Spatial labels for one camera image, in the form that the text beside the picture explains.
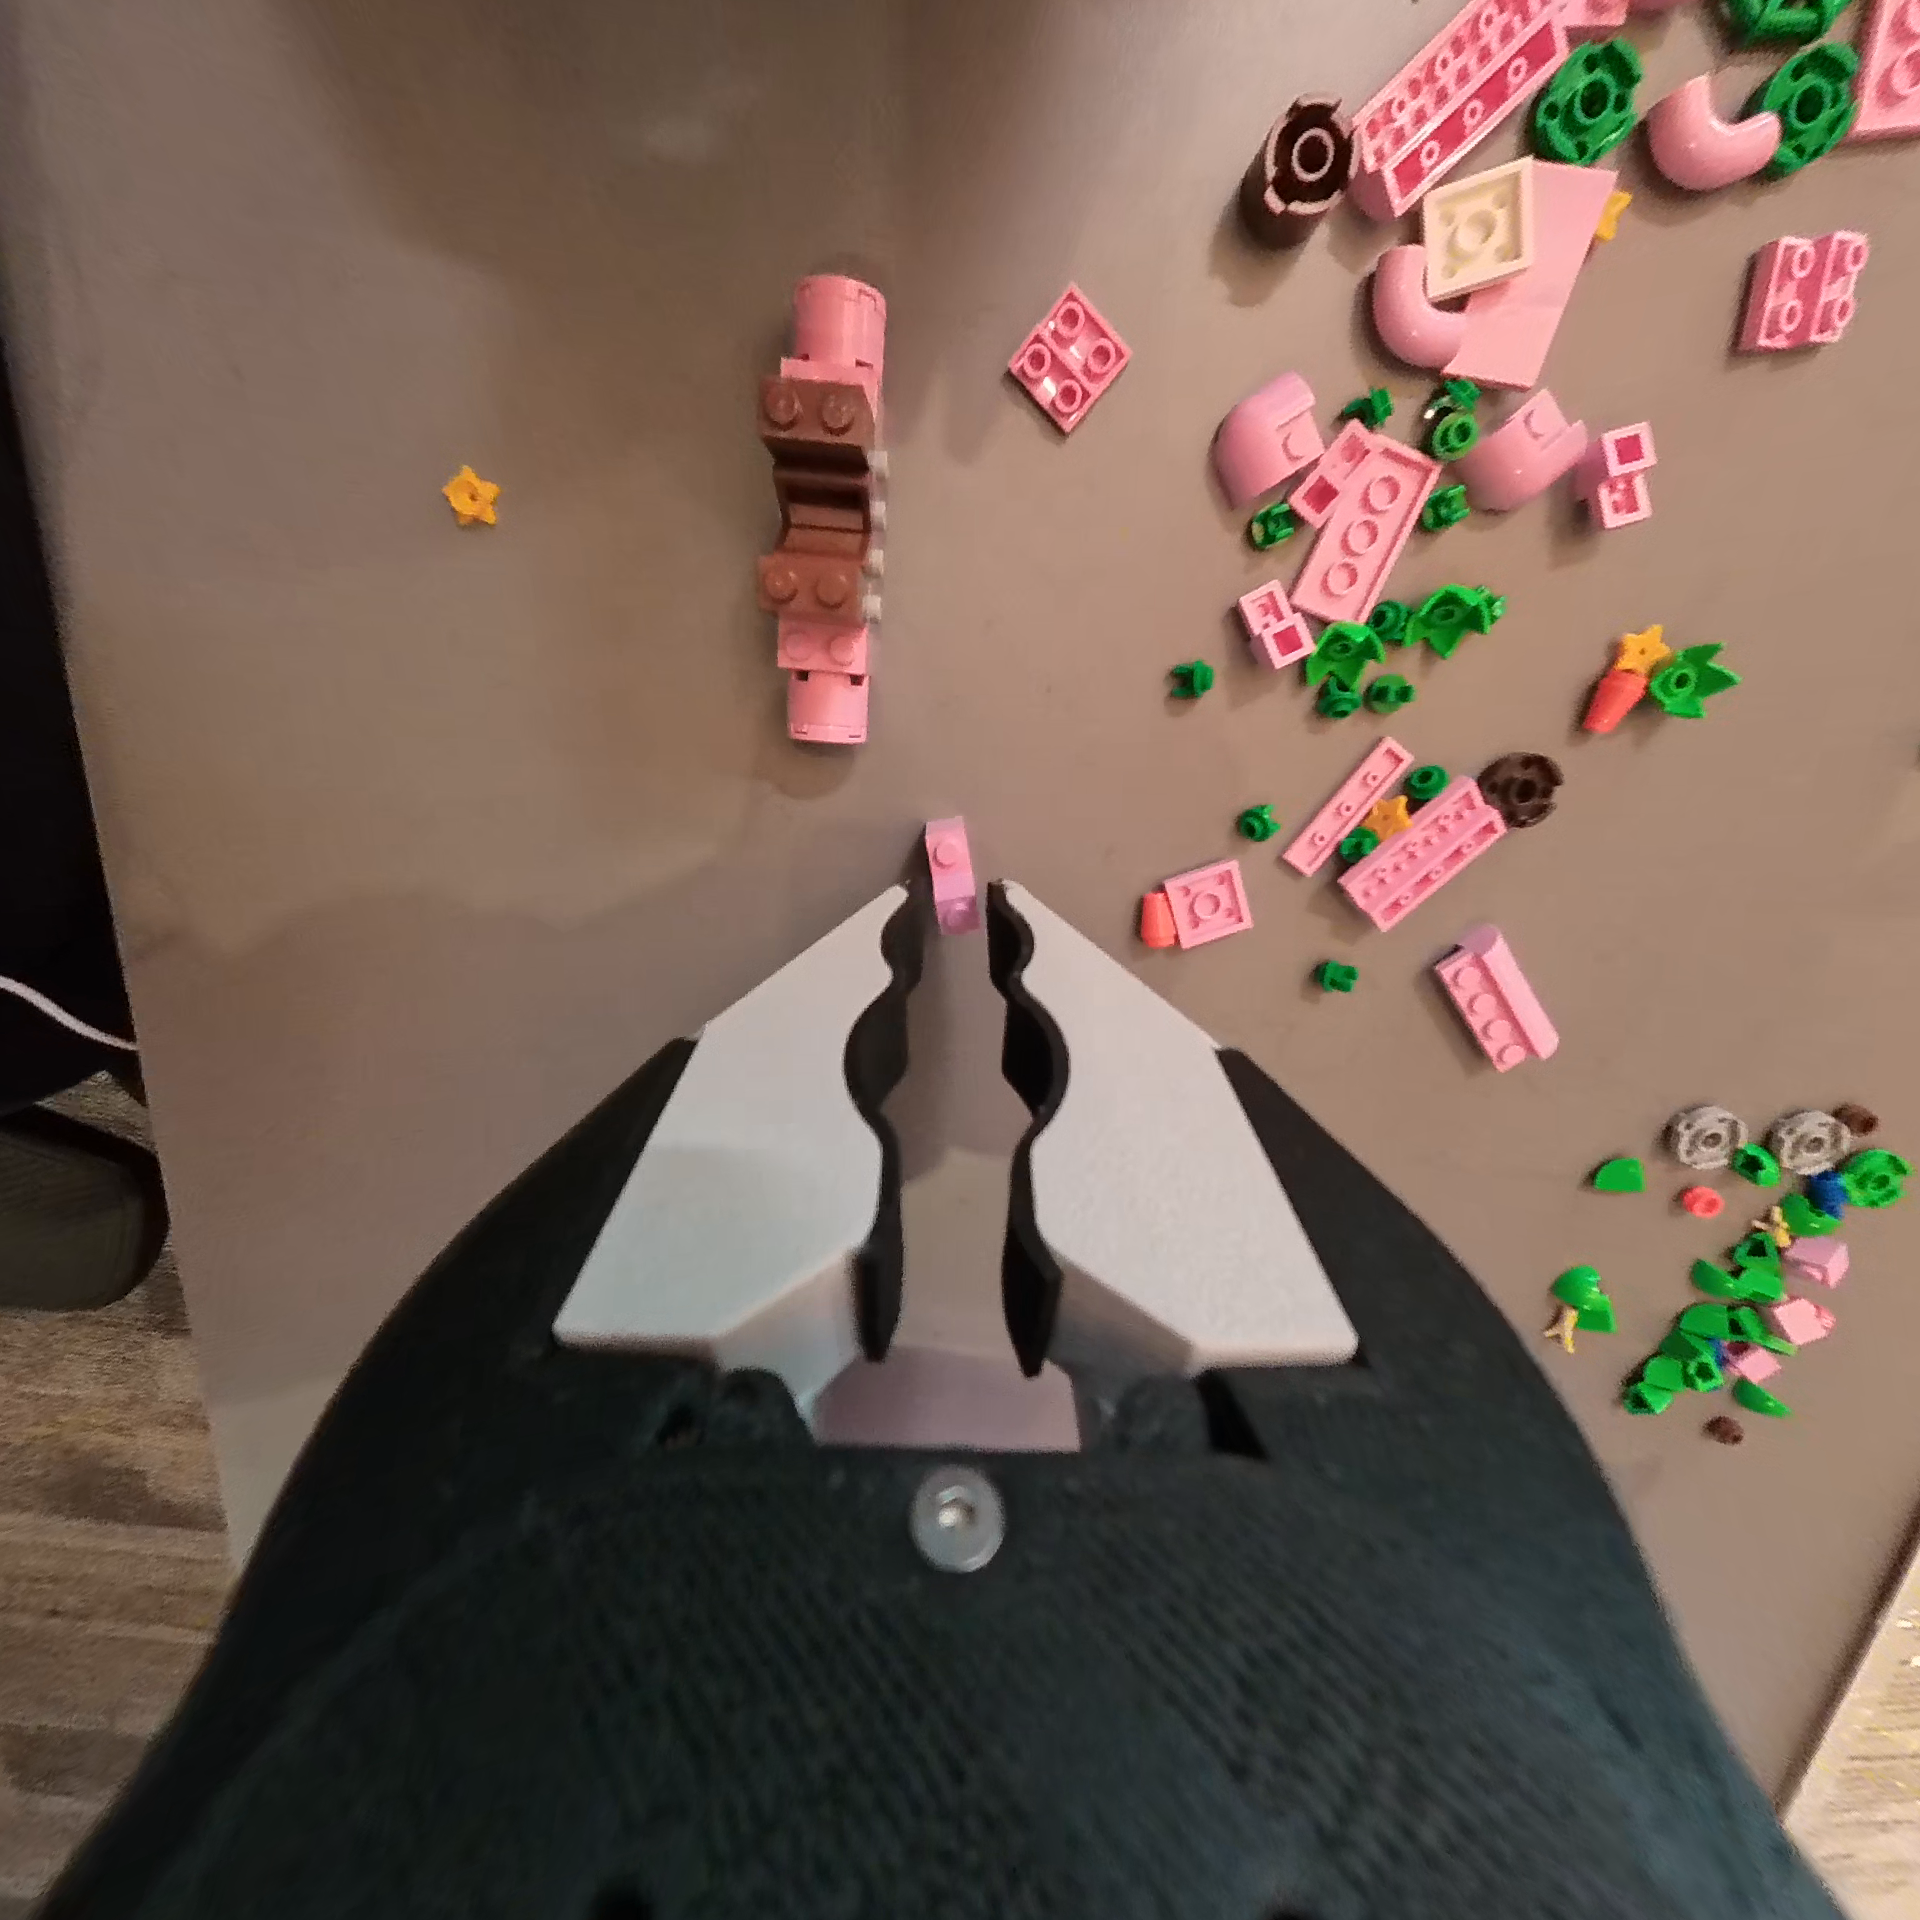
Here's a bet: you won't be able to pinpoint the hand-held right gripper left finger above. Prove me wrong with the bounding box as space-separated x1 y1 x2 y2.
556 884 946 1450

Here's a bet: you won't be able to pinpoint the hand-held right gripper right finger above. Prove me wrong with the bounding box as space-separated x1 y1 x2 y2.
949 882 1359 1450

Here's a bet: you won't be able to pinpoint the small pink toy brick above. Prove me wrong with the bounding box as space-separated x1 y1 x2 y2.
920 816 984 935

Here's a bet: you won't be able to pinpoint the pink and brown toy assembly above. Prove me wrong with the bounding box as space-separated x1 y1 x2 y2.
754 272 896 749

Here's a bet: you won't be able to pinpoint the pink square toy plate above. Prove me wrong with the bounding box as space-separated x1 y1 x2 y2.
1161 859 1254 951

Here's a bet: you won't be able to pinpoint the pink rounded top brick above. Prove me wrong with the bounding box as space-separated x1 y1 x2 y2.
1430 926 1560 1074

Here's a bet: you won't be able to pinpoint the pink thin strip plate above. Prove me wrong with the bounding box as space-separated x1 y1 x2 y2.
1282 736 1416 879

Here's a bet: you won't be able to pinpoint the pink narrow toy brick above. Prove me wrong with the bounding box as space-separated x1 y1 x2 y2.
1575 420 1658 530
1237 580 1318 671

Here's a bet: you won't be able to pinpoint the pile of mixed tiny pieces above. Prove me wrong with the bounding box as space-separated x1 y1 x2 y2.
1544 1099 1917 1450

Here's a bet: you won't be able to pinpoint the scattered small green toy pieces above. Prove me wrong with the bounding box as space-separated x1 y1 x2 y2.
1167 378 1508 995

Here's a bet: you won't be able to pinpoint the dark round object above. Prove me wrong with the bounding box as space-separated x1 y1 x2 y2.
0 1106 169 1311

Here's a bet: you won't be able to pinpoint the pink long studded plate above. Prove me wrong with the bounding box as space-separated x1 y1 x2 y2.
1287 420 1444 629

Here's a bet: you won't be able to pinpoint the green toy leaf piece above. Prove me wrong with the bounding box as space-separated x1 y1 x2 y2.
1648 642 1744 719

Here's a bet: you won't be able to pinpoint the pink dome toy brick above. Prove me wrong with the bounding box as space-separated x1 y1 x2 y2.
1210 373 1327 511

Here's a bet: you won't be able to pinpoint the pink curved toy brick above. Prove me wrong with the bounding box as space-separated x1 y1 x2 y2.
1458 387 1589 511

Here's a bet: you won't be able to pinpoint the person's black clothing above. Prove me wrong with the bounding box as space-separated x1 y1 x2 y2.
0 336 144 1114

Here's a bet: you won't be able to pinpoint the pink notched toy plate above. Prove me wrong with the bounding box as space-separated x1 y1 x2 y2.
1008 280 1134 437

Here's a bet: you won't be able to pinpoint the pink curved tube piece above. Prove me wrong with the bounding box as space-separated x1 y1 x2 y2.
1369 242 1478 374
1646 67 1788 194

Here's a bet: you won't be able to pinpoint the pink large flat tile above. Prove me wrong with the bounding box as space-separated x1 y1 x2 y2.
1458 162 1623 387

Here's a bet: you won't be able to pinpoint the white square toy tile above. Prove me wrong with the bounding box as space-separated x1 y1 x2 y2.
1416 157 1544 296

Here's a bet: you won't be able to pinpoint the brown round toy brick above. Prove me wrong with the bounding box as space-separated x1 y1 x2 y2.
1239 94 1359 250

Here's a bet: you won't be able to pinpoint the pink studded toy plate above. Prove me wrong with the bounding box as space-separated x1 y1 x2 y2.
1736 228 1872 356
1845 0 1920 143

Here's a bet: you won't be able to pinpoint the pink long hollow toy brick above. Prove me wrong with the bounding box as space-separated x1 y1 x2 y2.
1343 0 1575 219

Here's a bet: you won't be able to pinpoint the green round toy plate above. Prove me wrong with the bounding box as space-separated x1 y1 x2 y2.
1756 40 1864 179
1528 36 1648 166

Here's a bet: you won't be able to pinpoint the white cable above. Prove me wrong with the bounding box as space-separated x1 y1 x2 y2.
0 971 138 1051

